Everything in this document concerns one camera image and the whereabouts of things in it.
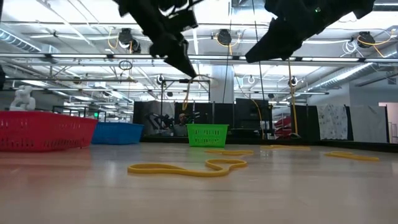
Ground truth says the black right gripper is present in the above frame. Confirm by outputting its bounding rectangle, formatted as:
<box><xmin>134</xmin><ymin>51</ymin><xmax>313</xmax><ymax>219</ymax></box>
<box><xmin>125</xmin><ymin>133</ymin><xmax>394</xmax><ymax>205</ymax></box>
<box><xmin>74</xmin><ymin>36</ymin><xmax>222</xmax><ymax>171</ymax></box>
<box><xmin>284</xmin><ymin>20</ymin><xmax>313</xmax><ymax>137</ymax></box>
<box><xmin>244</xmin><ymin>0</ymin><xmax>325</xmax><ymax>63</ymax></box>

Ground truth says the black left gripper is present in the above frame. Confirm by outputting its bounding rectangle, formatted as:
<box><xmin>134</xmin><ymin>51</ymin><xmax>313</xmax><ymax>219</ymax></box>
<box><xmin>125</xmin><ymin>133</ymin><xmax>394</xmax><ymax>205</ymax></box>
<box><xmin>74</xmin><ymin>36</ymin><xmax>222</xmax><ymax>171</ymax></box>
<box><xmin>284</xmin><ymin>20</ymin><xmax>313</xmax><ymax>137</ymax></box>
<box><xmin>113</xmin><ymin>0</ymin><xmax>200</xmax><ymax>79</ymax></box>

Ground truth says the long ceiling light strip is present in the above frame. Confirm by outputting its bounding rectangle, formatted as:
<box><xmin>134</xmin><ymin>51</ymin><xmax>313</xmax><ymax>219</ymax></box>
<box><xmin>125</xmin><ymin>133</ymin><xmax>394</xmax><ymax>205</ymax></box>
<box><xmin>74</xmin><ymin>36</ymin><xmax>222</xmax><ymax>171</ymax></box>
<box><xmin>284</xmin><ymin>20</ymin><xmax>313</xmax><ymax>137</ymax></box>
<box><xmin>46</xmin><ymin>53</ymin><xmax>398</xmax><ymax>63</ymax></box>
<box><xmin>233</xmin><ymin>90</ymin><xmax>330</xmax><ymax>95</ymax></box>

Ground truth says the white building column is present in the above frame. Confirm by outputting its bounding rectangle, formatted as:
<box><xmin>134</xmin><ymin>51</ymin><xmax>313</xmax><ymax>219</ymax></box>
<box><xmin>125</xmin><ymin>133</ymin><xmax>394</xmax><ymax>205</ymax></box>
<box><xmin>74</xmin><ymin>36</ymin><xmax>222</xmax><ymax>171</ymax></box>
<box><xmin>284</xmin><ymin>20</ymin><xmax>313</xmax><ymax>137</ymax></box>
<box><xmin>210</xmin><ymin>64</ymin><xmax>235</xmax><ymax>105</ymax></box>

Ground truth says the black partition screen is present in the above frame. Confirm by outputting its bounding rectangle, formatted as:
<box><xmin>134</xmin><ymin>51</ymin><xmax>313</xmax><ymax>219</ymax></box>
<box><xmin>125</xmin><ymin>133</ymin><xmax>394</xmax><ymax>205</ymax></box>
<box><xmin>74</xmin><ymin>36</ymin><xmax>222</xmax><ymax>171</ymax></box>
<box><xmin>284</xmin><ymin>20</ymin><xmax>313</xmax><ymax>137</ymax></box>
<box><xmin>290</xmin><ymin>105</ymin><xmax>321</xmax><ymax>141</ymax></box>
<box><xmin>132</xmin><ymin>100</ymin><xmax>236</xmax><ymax>138</ymax></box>

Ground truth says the red rack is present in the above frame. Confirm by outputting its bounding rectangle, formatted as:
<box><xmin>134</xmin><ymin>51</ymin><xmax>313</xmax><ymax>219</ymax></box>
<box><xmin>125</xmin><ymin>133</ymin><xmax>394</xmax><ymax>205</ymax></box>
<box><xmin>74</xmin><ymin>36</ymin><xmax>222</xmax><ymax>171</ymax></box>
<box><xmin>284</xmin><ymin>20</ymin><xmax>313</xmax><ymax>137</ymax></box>
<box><xmin>273</xmin><ymin>115</ymin><xmax>293</xmax><ymax>138</ymax></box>

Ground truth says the person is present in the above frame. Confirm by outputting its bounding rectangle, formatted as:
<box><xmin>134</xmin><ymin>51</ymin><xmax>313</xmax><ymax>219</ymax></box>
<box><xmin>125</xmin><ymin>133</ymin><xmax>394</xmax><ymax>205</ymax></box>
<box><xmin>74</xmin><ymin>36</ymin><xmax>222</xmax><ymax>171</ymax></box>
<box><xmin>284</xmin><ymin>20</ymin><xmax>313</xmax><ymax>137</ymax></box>
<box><xmin>174</xmin><ymin>113</ymin><xmax>189</xmax><ymax>137</ymax></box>

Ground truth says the white patterned curtain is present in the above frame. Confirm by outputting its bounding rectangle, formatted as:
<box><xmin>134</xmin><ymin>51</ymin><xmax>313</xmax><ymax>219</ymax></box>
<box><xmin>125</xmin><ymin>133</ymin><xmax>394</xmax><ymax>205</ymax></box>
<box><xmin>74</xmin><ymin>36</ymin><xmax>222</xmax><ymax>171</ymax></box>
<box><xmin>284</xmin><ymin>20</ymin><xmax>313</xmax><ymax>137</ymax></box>
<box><xmin>316</xmin><ymin>103</ymin><xmax>349</xmax><ymax>141</ymax></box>

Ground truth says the green plastic basket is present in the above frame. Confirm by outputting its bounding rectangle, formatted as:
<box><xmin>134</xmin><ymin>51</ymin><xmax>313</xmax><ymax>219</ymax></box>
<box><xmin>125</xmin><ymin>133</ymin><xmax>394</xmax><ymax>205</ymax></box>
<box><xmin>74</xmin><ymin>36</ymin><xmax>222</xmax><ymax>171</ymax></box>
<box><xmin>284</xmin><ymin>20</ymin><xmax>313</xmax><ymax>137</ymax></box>
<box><xmin>186</xmin><ymin>123</ymin><xmax>230</xmax><ymax>148</ymax></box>

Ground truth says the blue plastic basket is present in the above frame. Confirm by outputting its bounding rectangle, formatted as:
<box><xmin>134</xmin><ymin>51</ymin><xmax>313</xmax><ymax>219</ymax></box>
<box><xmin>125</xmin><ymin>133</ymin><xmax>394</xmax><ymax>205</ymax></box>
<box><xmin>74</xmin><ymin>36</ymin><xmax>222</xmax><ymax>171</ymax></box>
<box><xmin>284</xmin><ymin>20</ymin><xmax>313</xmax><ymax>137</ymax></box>
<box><xmin>91</xmin><ymin>121</ymin><xmax>145</xmax><ymax>146</ymax></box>

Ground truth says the grey curtain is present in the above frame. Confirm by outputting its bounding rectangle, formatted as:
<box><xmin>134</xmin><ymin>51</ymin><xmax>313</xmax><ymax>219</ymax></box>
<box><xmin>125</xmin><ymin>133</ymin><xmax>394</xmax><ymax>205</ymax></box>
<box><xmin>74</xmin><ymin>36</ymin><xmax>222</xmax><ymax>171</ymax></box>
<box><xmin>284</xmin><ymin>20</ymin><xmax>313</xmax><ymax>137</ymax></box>
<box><xmin>348</xmin><ymin>104</ymin><xmax>389</xmax><ymax>144</ymax></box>

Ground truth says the red plastic basket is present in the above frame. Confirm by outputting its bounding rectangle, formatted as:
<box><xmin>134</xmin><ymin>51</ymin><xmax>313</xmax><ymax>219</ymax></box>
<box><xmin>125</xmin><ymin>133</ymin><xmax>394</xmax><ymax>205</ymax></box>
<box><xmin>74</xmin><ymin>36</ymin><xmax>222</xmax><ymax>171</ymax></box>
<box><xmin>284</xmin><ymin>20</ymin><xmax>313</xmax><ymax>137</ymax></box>
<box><xmin>0</xmin><ymin>111</ymin><xmax>99</xmax><ymax>152</ymax></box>

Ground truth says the black camera gantry frame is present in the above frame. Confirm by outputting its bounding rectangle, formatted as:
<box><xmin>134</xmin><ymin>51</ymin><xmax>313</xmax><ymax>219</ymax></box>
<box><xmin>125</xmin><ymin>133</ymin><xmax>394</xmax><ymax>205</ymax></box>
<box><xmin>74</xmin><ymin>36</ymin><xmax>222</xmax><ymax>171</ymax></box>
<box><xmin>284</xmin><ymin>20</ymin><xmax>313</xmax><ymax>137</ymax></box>
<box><xmin>159</xmin><ymin>78</ymin><xmax>211</xmax><ymax>125</ymax></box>

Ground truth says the black power cable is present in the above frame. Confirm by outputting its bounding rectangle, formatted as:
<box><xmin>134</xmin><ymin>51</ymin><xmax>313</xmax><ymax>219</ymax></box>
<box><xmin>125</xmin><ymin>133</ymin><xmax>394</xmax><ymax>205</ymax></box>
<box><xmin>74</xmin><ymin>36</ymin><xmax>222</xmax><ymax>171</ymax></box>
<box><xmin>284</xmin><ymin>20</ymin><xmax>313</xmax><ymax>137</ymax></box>
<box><xmin>259</xmin><ymin>60</ymin><xmax>266</xmax><ymax>101</ymax></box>

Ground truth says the large black cable reel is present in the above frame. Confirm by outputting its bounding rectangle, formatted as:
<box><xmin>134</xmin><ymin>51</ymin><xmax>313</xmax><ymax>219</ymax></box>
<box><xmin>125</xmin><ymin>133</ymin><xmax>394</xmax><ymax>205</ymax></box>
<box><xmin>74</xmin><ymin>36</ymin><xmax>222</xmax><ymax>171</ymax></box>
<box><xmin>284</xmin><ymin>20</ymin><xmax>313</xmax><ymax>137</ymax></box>
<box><xmin>216</xmin><ymin>28</ymin><xmax>233</xmax><ymax>47</ymax></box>
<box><xmin>118</xmin><ymin>27</ymin><xmax>142</xmax><ymax>55</ymax></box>
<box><xmin>356</xmin><ymin>30</ymin><xmax>376</xmax><ymax>49</ymax></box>

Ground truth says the yellow power cable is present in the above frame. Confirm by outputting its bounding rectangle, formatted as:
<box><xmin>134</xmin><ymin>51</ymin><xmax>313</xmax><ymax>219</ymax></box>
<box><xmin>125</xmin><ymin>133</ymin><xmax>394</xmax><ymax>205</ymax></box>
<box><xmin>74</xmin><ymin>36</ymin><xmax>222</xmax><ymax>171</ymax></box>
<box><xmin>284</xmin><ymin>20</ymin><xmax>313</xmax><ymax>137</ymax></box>
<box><xmin>287</xmin><ymin>58</ymin><xmax>300</xmax><ymax>136</ymax></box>

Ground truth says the silver ventilation duct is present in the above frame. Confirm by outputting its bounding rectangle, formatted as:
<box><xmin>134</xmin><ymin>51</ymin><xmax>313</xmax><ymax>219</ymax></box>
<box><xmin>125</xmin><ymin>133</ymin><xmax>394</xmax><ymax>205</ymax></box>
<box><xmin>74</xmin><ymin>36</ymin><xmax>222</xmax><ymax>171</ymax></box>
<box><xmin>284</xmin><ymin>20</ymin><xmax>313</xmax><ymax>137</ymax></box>
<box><xmin>306</xmin><ymin>49</ymin><xmax>398</xmax><ymax>91</ymax></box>

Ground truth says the black aluminium table frame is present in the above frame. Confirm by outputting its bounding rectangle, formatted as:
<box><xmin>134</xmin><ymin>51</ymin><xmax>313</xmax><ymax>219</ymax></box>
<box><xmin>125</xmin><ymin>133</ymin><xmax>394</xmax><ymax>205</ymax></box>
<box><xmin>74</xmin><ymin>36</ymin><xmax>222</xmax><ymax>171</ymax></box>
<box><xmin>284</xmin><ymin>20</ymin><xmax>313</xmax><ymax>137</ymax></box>
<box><xmin>139</xmin><ymin>135</ymin><xmax>398</xmax><ymax>153</ymax></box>

